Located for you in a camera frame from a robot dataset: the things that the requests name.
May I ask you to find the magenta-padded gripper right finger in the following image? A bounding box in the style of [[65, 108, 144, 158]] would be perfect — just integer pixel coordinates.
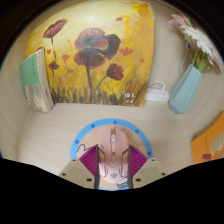
[[127, 145, 168, 190]]

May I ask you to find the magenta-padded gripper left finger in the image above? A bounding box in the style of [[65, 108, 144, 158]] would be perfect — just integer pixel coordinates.
[[58, 144, 101, 191]]

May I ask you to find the pink computer mouse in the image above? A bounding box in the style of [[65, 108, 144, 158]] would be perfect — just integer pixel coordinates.
[[96, 127, 134, 190]]

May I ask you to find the round blue-rimmed mouse pad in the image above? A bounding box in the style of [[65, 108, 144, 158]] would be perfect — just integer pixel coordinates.
[[69, 118, 154, 191]]

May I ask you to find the white power strip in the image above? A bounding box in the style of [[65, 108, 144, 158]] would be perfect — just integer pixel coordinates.
[[144, 80, 170, 103]]

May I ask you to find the pale green vase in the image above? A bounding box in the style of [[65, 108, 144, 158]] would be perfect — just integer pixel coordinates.
[[168, 63, 204, 116]]

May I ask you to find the green book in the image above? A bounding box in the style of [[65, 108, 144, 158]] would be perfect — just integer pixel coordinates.
[[18, 48, 55, 114]]

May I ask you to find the yellow poppy flower painting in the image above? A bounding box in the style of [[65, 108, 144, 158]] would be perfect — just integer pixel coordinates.
[[24, 0, 155, 108]]

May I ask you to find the pink and white flower bouquet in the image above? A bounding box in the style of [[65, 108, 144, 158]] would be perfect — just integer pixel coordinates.
[[168, 13, 224, 74]]

